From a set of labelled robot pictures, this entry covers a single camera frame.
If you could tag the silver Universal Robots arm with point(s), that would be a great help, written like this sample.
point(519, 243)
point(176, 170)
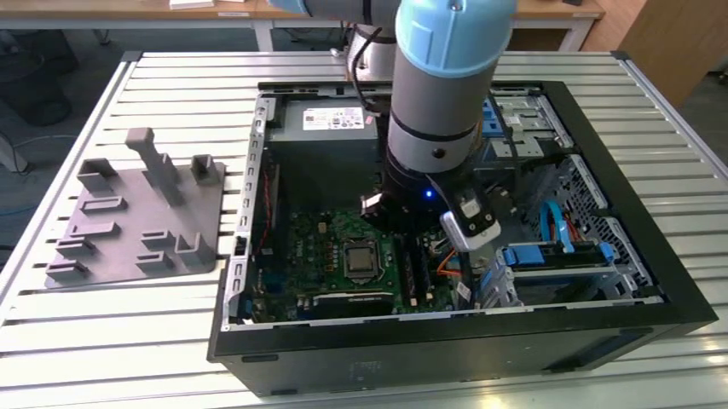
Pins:
point(438, 106)

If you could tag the black RAM slot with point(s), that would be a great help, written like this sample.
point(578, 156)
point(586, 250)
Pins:
point(407, 272)
point(400, 272)

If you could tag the silver CPU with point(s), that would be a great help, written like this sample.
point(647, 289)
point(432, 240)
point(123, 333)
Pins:
point(360, 260)

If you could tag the green motherboard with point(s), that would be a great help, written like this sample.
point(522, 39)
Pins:
point(307, 255)

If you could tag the blue disk carrier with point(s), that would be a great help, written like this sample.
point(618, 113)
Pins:
point(489, 123)

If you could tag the grey power supply unit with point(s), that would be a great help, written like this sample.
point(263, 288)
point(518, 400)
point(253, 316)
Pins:
point(332, 118)

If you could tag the hard disk in blue carrier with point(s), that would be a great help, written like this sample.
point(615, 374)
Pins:
point(522, 255)

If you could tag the black graphics card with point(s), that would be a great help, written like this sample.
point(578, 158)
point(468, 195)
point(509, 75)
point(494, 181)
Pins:
point(352, 303)

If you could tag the black PC case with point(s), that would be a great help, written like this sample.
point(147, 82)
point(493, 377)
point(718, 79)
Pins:
point(398, 362)

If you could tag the grey parts rack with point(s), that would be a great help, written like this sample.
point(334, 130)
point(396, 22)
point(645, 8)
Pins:
point(136, 200)

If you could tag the wooden desk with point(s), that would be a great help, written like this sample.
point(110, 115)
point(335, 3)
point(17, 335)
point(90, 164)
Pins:
point(546, 10)

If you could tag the white box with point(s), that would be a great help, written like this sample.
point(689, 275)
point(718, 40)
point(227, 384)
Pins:
point(189, 4)

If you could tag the wooden cabinet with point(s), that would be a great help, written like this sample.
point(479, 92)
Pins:
point(682, 42)

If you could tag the black office chair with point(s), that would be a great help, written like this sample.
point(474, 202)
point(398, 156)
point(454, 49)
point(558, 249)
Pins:
point(33, 76)

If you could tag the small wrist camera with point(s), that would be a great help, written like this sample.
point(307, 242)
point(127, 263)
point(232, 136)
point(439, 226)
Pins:
point(374, 206)

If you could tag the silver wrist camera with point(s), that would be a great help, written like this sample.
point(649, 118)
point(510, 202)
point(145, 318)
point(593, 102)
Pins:
point(471, 221)

